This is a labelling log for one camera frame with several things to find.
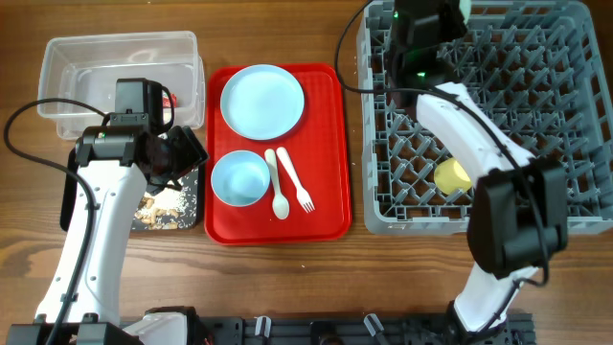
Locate red snack wrapper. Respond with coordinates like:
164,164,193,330
163,93,178,108

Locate black waste tray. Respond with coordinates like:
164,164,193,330
60,151,198,244

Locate grey dishwasher rack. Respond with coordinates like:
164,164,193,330
356,1,612,235

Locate yellow plastic cup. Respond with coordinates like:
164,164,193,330
434,158,472,195

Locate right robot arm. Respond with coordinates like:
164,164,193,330
389,48,568,341

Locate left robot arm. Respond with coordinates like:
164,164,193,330
7,126,208,344

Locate cream plastic spoon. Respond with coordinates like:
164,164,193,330
264,149,289,220

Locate light blue plate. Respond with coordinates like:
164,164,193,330
220,64,306,141

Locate mint green bowl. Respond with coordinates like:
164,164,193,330
459,0,471,25

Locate red serving tray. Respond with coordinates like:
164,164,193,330
203,62,352,245

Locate black mounting rail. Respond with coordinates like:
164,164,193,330
191,313,535,345

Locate pink plastic fork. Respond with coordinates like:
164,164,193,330
276,147,315,213

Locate clear plastic bin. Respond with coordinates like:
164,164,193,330
38,31,205,128

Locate light blue small bowl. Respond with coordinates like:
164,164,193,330
210,150,271,207

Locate rice and food scraps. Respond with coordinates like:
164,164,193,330
131,187,198,231

